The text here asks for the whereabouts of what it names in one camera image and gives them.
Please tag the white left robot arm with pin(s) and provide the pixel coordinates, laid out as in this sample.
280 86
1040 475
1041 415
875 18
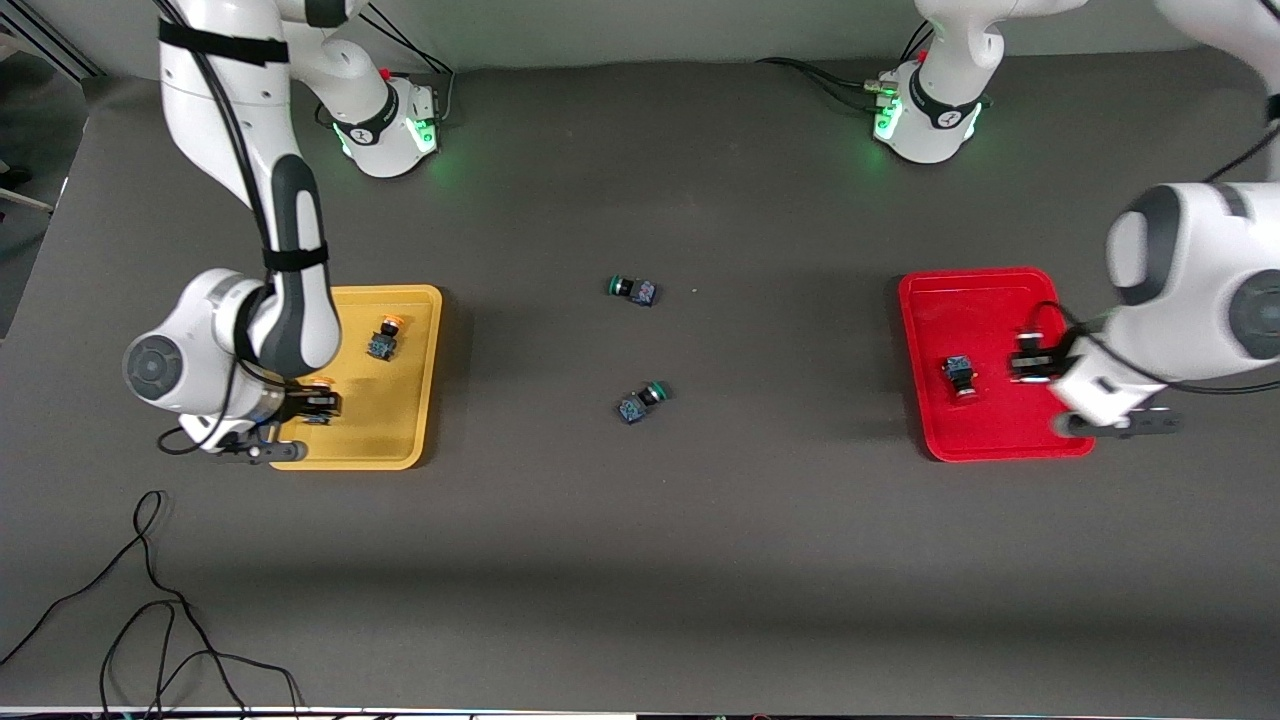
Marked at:
1200 290

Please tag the red plastic tray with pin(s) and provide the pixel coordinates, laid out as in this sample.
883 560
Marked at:
985 320

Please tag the green push button switch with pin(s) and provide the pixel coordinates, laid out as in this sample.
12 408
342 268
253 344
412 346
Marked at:
634 290
640 402

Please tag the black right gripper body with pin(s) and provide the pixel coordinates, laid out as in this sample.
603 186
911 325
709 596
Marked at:
297 404

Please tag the red push button switch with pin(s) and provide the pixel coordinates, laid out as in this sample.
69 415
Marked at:
1024 365
960 375

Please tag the dark gray table mat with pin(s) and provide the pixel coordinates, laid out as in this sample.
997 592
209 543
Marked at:
640 560

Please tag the yellow push button switch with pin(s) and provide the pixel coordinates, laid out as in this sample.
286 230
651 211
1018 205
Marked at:
384 340
320 381

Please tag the yellow plastic tray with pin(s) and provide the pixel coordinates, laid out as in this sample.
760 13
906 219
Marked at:
390 430

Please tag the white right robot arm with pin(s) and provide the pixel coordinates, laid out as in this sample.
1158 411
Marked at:
220 100

